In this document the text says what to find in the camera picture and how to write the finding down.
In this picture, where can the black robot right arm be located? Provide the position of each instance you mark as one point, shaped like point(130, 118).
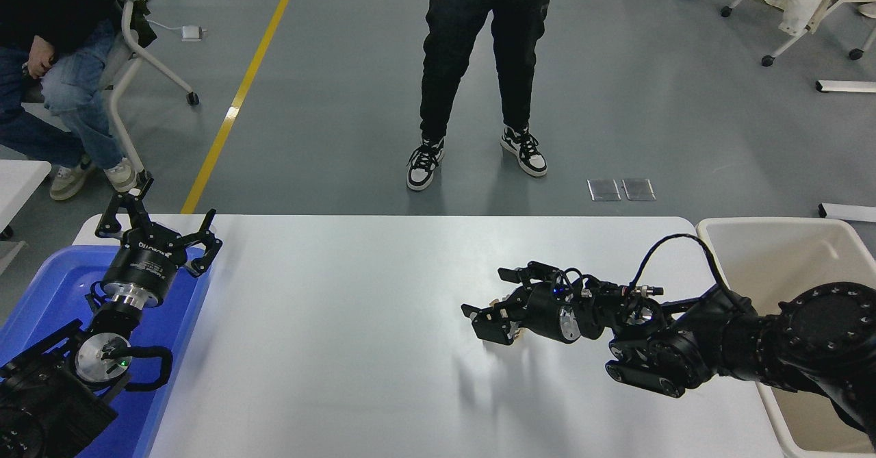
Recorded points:
point(821, 335)

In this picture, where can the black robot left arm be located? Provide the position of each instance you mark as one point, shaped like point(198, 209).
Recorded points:
point(41, 389)

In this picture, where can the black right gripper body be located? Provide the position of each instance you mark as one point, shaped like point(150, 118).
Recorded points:
point(544, 311)

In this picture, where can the standing person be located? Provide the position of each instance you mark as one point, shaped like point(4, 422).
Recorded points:
point(465, 33)

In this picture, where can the metal floor plate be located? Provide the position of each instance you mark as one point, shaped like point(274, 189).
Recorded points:
point(603, 189)
point(638, 189)

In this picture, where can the white frame wheeled chair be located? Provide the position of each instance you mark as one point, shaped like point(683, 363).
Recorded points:
point(130, 54)

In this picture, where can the dark green jacket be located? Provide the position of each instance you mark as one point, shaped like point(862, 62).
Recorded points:
point(141, 13)

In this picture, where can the white floor bar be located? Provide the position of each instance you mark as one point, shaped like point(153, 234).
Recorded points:
point(851, 212)
point(847, 86)

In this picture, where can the seated person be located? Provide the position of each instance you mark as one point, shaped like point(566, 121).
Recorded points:
point(75, 95)

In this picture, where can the seated person's hand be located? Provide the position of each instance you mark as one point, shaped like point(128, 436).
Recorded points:
point(37, 57)

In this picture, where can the large pale plastic bin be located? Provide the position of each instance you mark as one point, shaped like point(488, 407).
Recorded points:
point(766, 252)

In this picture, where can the blue plastic tray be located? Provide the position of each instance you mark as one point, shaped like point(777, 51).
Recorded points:
point(58, 294)

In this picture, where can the white wheeled chair with coat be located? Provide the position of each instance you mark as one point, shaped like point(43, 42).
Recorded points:
point(813, 27)

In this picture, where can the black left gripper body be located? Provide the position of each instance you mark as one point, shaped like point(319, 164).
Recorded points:
point(147, 263)

